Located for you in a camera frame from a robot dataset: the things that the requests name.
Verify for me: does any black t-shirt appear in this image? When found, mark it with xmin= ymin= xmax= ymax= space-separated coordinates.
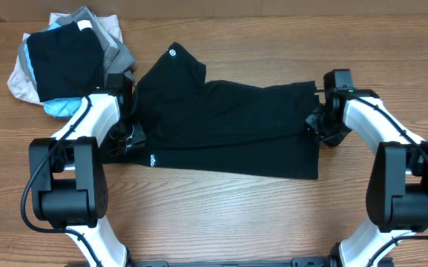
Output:
xmin=102 ymin=43 xmax=319 ymax=179

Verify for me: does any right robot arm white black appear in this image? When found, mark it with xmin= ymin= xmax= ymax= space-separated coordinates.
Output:
xmin=292 ymin=87 xmax=428 ymax=266

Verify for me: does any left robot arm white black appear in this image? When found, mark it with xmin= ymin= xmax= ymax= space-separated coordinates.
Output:
xmin=20 ymin=85 xmax=137 ymax=266

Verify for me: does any folded light blue shirt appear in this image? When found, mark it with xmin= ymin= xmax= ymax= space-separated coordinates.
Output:
xmin=20 ymin=22 xmax=83 ymax=118

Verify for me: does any folded grey shirt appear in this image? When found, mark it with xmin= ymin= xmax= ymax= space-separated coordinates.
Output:
xmin=16 ymin=5 xmax=136 ymax=112

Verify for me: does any folded black shirt on pile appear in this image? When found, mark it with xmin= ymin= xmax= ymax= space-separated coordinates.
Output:
xmin=27 ymin=22 xmax=104 ymax=102

